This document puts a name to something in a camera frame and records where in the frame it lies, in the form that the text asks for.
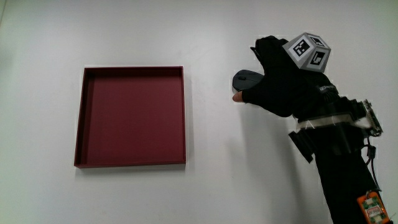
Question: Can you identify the person's right hand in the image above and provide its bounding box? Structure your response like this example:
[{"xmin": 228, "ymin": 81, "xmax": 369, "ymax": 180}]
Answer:
[{"xmin": 232, "ymin": 32, "xmax": 341, "ymax": 119}]

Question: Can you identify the dark grey computer mouse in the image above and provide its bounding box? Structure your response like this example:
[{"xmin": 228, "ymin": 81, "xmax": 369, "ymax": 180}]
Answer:
[{"xmin": 231, "ymin": 69, "xmax": 266, "ymax": 93}]

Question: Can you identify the white desk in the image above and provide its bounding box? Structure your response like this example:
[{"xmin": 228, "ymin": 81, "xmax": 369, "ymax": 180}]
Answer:
[{"xmin": 0, "ymin": 0, "xmax": 398, "ymax": 224}]

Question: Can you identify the green wrist circuit board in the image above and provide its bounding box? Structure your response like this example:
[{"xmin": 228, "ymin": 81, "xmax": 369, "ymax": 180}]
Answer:
[{"xmin": 361, "ymin": 99, "xmax": 384, "ymax": 138}]

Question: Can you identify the dark red square tray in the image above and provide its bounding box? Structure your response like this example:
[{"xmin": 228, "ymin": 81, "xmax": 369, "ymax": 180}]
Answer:
[{"xmin": 73, "ymin": 65, "xmax": 187, "ymax": 169}]

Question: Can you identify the orange sensor module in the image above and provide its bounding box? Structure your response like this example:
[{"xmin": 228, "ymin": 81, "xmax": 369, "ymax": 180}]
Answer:
[{"xmin": 356, "ymin": 190, "xmax": 391, "ymax": 224}]

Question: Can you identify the thin black cable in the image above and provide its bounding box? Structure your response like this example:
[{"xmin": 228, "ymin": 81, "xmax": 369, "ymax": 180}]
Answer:
[{"xmin": 365, "ymin": 136, "xmax": 382, "ymax": 192}]

